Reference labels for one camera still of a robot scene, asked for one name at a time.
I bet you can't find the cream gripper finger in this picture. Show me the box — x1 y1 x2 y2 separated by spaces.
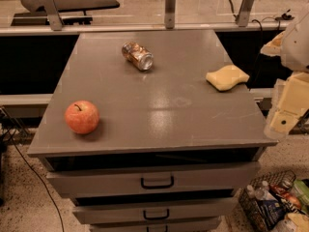
260 32 285 57
264 72 309 140

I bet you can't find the orange soda can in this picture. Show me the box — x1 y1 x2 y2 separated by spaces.
122 42 154 72

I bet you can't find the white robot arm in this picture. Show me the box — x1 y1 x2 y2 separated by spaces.
261 13 309 140

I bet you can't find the yellow sponge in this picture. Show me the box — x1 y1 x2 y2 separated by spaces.
206 65 249 92

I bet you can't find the green snack bag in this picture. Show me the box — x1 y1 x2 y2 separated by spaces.
292 180 309 212

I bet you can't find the top grey drawer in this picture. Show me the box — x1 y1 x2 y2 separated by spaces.
47 161 260 198

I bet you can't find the grey drawer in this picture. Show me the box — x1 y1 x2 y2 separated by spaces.
47 161 260 198
89 217 221 232
72 197 237 224

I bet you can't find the clear plastic water bottle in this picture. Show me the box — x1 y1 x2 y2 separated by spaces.
254 181 275 200

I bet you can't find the grey drawer cabinet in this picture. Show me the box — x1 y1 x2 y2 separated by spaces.
27 29 279 232

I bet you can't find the middle grey drawer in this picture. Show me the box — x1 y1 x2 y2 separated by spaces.
72 197 237 224

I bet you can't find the bottom grey drawer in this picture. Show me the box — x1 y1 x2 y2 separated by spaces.
89 217 221 232

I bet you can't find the red apple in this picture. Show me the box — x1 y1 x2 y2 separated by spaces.
65 101 99 134

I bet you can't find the black office chair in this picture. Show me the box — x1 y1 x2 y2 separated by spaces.
11 0 120 26

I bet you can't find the black cable at right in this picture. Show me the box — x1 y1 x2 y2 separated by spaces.
225 0 295 82

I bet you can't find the right metal bracket post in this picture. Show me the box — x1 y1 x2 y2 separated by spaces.
236 0 255 27

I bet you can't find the metal bracket post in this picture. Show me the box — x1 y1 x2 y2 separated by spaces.
40 0 63 31
236 0 255 27
164 0 176 29

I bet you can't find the wire mesh basket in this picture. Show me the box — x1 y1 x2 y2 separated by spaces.
239 170 309 232

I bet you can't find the middle metal bracket post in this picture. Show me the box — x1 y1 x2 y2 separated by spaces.
164 0 176 29

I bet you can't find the left metal bracket post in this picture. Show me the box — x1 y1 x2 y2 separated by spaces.
40 0 63 31

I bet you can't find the black floor cable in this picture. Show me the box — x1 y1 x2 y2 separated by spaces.
3 126 66 232

